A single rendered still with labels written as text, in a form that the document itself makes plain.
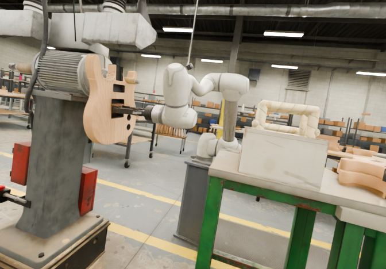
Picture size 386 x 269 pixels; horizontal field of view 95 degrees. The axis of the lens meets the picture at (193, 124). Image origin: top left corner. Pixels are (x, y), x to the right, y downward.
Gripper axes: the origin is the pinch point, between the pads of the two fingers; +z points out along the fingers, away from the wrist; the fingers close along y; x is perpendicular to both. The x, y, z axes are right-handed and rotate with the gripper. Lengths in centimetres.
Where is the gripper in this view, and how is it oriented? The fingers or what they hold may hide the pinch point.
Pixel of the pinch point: (118, 108)
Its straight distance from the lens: 99.6
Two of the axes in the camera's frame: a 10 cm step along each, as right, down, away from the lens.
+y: 2.5, -1.2, 9.6
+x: 1.1, -9.8, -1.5
